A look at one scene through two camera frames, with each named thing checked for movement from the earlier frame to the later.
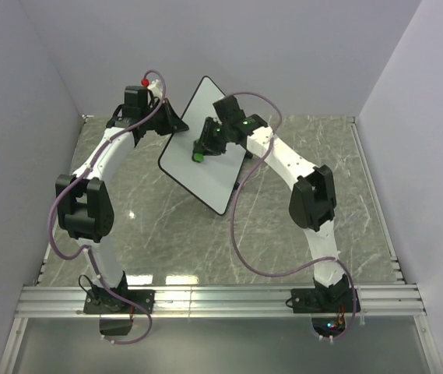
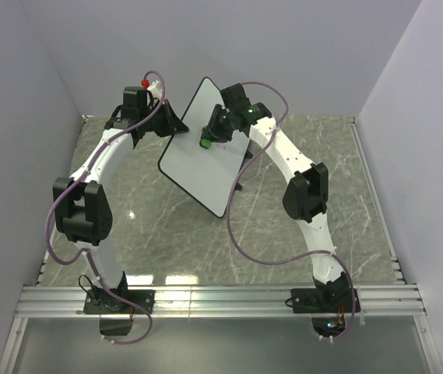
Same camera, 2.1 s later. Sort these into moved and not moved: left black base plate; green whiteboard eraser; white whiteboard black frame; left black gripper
Moved: green whiteboard eraser
Not moved: white whiteboard black frame; left black base plate; left black gripper
